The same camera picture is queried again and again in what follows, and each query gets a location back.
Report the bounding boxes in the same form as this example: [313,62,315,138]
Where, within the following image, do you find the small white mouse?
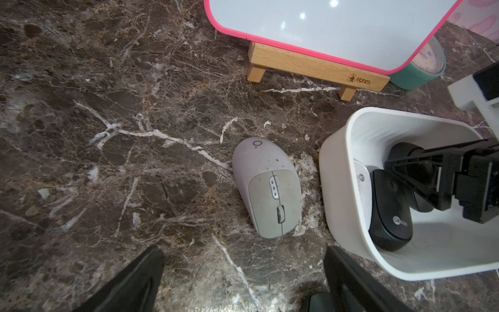
[353,159,372,230]

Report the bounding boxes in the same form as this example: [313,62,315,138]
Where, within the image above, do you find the black mouse rounded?
[385,142,435,213]

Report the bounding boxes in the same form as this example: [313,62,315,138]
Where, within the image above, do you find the wooden whiteboard stand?
[246,42,390,101]

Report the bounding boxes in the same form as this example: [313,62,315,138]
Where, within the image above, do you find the black mouse with logo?
[369,169,413,252]

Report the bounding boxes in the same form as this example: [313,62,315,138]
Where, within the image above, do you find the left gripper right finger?
[324,246,412,311]

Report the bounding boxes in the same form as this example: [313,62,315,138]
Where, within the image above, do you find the grey computer mouse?
[232,137,302,239]

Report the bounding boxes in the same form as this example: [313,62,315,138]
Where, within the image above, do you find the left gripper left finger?
[75,246,166,311]

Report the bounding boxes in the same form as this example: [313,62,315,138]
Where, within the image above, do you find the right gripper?
[384,62,498,224]

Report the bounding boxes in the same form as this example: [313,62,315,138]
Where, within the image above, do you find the white storage box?
[319,107,498,281]

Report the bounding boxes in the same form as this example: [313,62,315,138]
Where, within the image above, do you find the pink framed whiteboard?
[204,0,460,75]

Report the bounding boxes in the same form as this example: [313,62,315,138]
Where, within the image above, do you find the green round clock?
[389,36,447,90]

